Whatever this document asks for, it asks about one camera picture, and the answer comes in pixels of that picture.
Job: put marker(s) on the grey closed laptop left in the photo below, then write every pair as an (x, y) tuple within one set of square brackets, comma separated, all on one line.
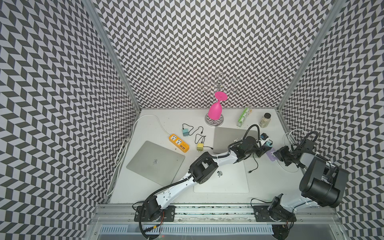
[(156, 163)]

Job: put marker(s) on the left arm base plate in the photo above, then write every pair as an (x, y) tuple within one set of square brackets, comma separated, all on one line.
[(166, 215)]

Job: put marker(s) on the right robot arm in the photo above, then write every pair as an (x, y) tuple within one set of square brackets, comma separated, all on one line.
[(323, 185)]

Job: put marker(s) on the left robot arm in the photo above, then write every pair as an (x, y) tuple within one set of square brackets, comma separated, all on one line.
[(199, 172)]

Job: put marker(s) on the purple power strip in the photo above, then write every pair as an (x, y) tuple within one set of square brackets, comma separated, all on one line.
[(271, 155)]

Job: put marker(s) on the metal glass rack stand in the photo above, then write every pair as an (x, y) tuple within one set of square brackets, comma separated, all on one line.
[(220, 87)]

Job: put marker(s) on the pink wine glass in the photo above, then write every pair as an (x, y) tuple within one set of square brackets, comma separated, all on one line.
[(215, 110)]

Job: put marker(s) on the white closed laptop front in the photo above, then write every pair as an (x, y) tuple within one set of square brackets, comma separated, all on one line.
[(228, 179)]

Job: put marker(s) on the green snack packet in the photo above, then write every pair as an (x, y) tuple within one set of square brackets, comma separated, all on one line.
[(245, 113)]

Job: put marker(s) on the aluminium front rail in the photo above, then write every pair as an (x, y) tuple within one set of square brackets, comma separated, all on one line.
[(215, 222)]

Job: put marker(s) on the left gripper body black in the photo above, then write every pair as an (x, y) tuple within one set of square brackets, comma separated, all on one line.
[(253, 150)]

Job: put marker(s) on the orange power strip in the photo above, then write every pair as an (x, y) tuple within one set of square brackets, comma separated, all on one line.
[(179, 143)]

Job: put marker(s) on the grey closed laptop back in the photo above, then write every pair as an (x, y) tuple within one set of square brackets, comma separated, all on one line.
[(223, 137)]

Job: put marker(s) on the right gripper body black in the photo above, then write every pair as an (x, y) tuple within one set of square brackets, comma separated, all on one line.
[(288, 156)]

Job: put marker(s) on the yellow charger adapter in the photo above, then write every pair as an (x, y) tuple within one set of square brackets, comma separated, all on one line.
[(200, 147)]

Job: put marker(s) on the small jar dark lid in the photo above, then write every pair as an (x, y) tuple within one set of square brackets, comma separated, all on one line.
[(265, 120)]

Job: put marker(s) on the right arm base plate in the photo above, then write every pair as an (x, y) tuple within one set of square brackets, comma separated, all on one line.
[(263, 214)]

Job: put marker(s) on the grey closed laptop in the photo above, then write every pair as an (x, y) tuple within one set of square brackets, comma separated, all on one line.
[(223, 137), (156, 163)]

